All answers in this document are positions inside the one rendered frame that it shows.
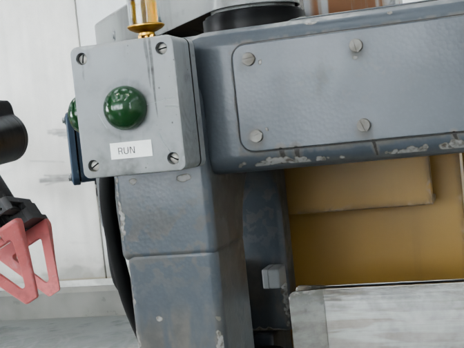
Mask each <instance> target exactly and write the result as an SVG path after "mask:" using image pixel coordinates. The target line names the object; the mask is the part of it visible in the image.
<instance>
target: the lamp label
mask: <svg viewBox="0 0 464 348"><path fill-rule="evenodd" d="M110 154H111V159H112V160H118V159H125V158H132V157H146V156H153V152H152V146H151V139H147V140H139V141H133V142H120V143H113V144H110Z"/></svg>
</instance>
